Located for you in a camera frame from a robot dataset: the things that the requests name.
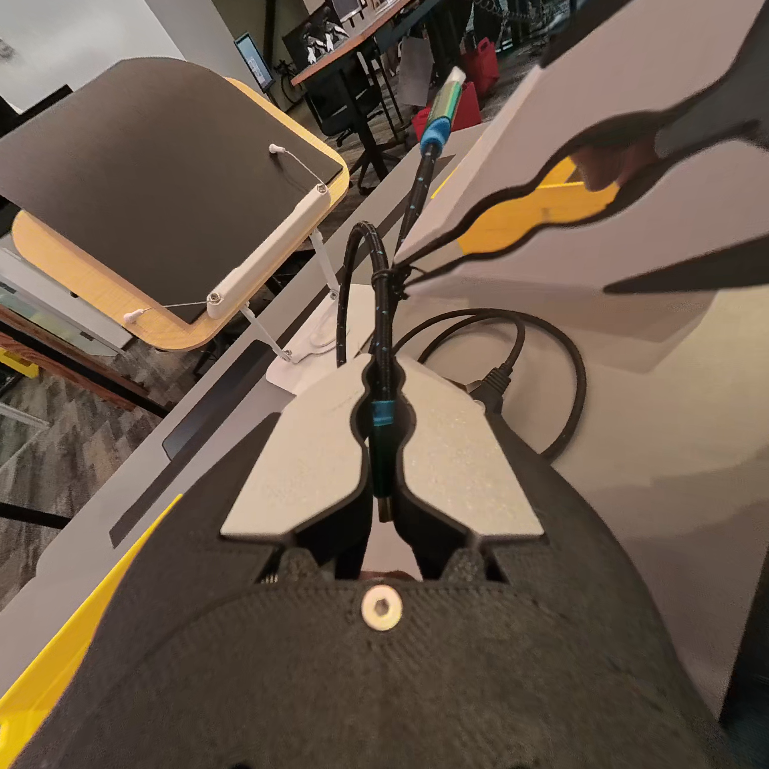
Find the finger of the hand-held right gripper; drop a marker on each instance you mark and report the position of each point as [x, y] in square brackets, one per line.
[661, 210]
[540, 120]

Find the yellow plastic bin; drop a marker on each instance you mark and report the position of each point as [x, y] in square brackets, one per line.
[510, 228]
[72, 631]

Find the low red basket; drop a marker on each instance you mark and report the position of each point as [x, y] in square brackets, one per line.
[447, 111]

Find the wooden board stand white base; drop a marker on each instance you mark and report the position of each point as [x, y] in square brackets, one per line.
[150, 168]

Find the grey hanging board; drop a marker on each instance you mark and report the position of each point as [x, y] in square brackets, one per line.
[414, 69]

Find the black twist tie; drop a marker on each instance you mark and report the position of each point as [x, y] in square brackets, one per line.
[390, 277]

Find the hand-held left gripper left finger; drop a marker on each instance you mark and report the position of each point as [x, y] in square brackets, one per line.
[300, 462]

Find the brown top black frame desk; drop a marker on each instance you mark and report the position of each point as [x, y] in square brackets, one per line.
[72, 375]

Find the small yellow floor bin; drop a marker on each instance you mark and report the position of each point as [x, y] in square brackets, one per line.
[15, 362]

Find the small standing display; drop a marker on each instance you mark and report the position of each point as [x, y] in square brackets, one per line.
[255, 60]

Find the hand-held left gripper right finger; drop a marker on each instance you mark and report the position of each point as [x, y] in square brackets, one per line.
[462, 468]

